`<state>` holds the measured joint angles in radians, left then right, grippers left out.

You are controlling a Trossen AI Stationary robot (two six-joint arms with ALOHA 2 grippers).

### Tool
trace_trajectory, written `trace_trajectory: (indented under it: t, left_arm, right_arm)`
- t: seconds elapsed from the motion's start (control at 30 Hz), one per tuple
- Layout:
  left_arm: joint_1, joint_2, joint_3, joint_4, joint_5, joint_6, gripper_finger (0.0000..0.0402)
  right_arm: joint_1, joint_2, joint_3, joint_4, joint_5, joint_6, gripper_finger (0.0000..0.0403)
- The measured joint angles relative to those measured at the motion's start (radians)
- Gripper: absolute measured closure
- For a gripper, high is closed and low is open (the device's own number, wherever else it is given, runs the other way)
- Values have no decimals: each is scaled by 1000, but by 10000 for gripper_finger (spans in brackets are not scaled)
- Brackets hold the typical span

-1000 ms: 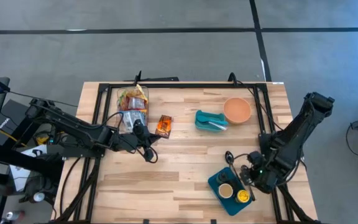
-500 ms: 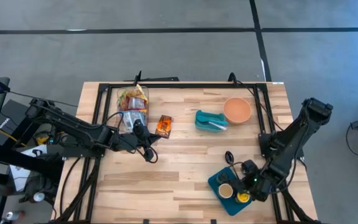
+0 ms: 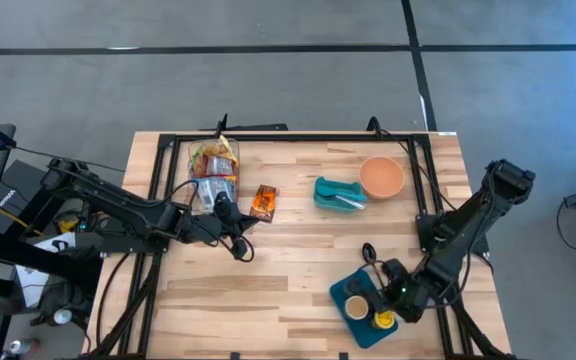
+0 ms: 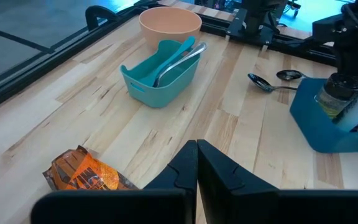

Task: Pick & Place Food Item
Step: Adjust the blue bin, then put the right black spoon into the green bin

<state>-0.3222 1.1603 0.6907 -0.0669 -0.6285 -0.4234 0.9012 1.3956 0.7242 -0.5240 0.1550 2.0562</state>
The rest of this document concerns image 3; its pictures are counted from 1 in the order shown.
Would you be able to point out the red-edged ramen packet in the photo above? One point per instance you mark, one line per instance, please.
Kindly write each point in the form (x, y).
(218, 166)

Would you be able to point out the black flat clamp bracket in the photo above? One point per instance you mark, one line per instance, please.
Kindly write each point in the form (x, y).
(235, 356)
(343, 356)

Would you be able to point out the clear plastic container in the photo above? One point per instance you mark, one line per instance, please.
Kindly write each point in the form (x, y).
(189, 200)

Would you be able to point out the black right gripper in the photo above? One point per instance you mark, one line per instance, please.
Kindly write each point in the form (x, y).
(408, 297)

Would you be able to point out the white paper sheet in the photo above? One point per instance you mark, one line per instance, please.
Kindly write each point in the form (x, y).
(38, 290)

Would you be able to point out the brown yellow-lid spice jar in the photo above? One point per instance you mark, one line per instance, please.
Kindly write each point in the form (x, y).
(384, 320)

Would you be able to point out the orange snack packet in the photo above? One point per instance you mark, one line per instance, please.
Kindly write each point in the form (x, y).
(264, 202)

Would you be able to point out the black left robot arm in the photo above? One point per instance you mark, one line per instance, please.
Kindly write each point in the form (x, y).
(118, 205)

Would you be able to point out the yellow ramen packet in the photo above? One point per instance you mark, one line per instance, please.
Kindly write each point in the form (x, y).
(223, 147)

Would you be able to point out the black aluminium table frame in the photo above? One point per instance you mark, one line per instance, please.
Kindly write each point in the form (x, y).
(293, 136)

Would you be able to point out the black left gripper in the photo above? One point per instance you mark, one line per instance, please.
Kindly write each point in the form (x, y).
(223, 225)

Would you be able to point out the white capped bottle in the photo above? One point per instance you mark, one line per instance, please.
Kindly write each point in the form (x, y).
(61, 316)

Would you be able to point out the black labelled computer case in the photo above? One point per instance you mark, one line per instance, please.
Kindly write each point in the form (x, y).
(18, 190)

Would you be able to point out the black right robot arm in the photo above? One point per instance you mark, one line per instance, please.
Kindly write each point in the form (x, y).
(468, 225)

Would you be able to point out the peach orange plastic bowl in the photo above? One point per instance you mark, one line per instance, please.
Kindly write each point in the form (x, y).
(382, 177)

